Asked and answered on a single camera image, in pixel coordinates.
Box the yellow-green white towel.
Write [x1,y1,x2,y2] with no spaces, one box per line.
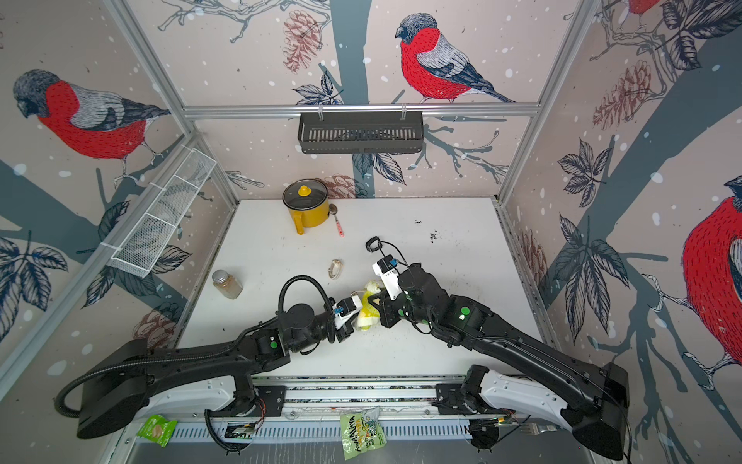
[356,280,385,332]

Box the black wrist watch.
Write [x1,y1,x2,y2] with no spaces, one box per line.
[365,236,383,253]

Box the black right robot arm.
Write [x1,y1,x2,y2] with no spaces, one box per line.
[369,256,630,461]

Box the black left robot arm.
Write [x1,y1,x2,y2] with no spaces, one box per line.
[54,275,362,439]

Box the green white snack bag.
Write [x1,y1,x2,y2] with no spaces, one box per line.
[340,407,388,460]

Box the small glass spice jar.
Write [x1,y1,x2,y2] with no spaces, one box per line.
[212,270,243,300]

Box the yellow pot with lid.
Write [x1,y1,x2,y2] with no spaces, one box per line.
[281,179,330,235]

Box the green snack packet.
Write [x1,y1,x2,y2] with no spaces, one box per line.
[136,415,178,448]

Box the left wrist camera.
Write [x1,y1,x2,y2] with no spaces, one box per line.
[334,295,362,320]

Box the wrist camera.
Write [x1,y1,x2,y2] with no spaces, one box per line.
[334,295,362,320]
[372,255,402,301]

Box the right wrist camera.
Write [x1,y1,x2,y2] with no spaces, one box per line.
[372,255,402,301]

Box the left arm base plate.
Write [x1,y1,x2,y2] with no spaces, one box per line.
[204,385,288,420]

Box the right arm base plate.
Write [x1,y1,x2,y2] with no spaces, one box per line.
[432,383,480,416]

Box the pink handled spoon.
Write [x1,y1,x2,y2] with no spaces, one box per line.
[330,203,345,238]

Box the black hanging wire basket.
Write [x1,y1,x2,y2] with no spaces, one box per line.
[298,111,424,155]

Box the white mesh wall shelf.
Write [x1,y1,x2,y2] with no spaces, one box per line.
[107,148,216,278]

